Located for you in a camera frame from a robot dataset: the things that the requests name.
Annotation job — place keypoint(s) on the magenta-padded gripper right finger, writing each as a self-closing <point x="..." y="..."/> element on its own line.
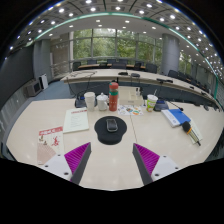
<point x="163" y="164"/>

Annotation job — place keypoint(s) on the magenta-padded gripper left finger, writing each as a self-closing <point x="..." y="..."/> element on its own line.
<point x="61" y="163"/>

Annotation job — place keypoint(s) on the black computer mouse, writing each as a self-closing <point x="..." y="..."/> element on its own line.
<point x="112" y="125"/>

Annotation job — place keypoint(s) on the black mouse pad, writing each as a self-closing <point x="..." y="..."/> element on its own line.
<point x="110" y="138"/>

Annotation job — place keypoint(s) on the red and white leaflet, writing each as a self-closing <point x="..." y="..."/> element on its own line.
<point x="50" y="143"/>

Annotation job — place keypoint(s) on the black handheld microphone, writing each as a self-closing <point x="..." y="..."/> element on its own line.
<point x="186" y="127"/>

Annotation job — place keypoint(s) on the cream paper document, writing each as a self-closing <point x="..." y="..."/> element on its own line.
<point x="76" y="120"/>

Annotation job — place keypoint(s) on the blue and white book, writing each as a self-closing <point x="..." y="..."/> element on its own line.
<point x="176" y="117"/>

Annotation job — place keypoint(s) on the green printed paper cup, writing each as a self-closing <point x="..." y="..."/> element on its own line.
<point x="151" y="104"/>

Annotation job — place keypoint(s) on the colourful sticker sheet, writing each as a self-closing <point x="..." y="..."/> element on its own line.
<point x="130" y="110"/>

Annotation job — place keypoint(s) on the stack of white paper cups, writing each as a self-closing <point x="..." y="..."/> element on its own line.
<point x="90" y="102"/>

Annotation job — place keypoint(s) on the white lidded ceramic mug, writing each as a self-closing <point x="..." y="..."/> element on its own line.
<point x="102" y="103"/>

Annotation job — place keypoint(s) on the white cardboard box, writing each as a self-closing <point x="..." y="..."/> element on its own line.
<point x="130" y="98"/>

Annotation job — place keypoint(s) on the red thermos bottle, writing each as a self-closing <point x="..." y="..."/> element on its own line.
<point x="113" y="98"/>

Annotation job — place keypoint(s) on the white floor-standing appliance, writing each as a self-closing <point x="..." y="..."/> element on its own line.
<point x="44" y="81"/>

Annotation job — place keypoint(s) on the far conference microphone units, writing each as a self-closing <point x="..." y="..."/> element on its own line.
<point x="135" y="75"/>

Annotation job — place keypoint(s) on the black office chairs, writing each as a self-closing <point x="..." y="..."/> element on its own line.
<point x="151" y="67"/>

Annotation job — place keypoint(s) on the ceiling lights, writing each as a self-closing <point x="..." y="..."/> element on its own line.
<point x="118" y="8"/>

